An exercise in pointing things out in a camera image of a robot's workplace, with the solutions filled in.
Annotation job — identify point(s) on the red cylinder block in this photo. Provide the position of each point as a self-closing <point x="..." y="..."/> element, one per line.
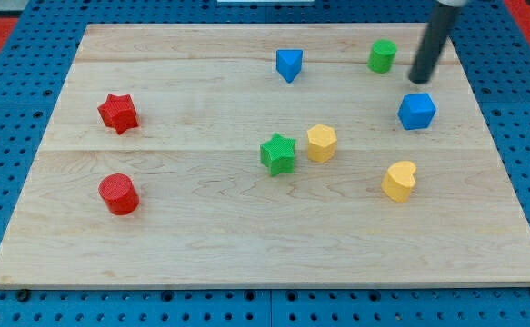
<point x="118" y="193"/>

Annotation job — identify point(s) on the green star block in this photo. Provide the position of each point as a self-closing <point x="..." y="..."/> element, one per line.
<point x="278" y="154"/>

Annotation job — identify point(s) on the green cylinder block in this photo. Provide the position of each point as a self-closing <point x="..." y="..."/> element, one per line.
<point x="382" y="56"/>

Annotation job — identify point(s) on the red star block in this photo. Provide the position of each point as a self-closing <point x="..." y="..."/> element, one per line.
<point x="118" y="112"/>

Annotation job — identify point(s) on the yellow heart block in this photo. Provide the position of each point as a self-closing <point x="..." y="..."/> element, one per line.
<point x="399" y="181"/>

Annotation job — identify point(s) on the light wooden board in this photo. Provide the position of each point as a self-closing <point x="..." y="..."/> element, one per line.
<point x="210" y="216"/>

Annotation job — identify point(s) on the yellow hexagon block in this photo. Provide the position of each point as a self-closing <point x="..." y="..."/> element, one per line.
<point x="321" y="143"/>

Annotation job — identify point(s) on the blue triangle block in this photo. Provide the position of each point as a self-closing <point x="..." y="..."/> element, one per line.
<point x="289" y="63"/>

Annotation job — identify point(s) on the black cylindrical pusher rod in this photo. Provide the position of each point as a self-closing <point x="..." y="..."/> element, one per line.
<point x="442" y="20"/>

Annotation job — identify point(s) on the blue cube block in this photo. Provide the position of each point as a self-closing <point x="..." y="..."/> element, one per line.
<point x="416" y="111"/>

